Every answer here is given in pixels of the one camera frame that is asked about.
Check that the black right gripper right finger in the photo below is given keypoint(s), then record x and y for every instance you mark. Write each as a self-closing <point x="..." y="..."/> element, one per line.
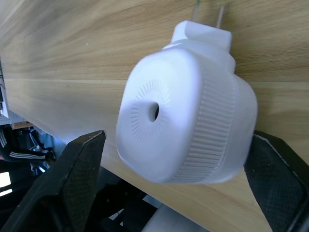
<point x="275" y="183"/>

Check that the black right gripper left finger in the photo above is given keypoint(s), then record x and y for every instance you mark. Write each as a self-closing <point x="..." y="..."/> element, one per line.
<point x="70" y="183"/>

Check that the white mosquito repellent heater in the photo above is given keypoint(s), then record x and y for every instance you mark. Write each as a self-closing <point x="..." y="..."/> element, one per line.
<point x="183" y="116"/>

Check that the person in black striped tracksuit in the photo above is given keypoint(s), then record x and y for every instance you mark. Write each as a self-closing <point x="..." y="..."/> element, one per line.
<point x="17" y="152"/>

